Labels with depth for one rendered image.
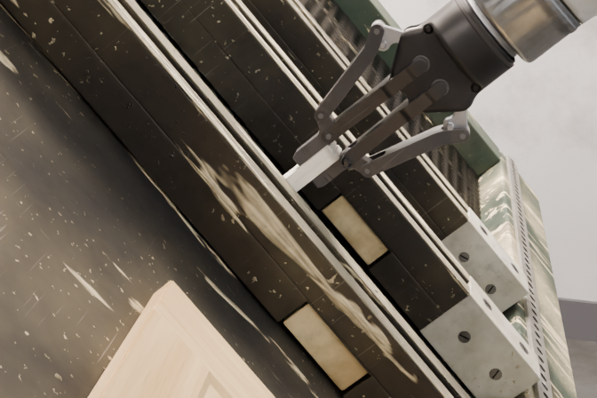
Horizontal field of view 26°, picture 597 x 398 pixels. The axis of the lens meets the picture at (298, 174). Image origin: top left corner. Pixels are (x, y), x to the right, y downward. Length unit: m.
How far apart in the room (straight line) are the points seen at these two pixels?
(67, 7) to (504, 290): 0.82
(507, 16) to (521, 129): 2.80
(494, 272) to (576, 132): 2.16
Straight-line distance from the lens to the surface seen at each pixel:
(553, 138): 3.83
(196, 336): 0.91
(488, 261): 1.68
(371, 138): 1.10
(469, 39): 1.05
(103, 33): 1.05
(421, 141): 1.10
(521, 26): 1.04
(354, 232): 1.40
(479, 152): 2.38
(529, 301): 1.75
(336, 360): 1.10
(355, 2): 2.33
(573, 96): 3.80
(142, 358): 0.83
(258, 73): 1.36
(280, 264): 1.07
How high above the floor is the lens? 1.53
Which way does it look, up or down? 16 degrees down
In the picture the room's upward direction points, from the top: straight up
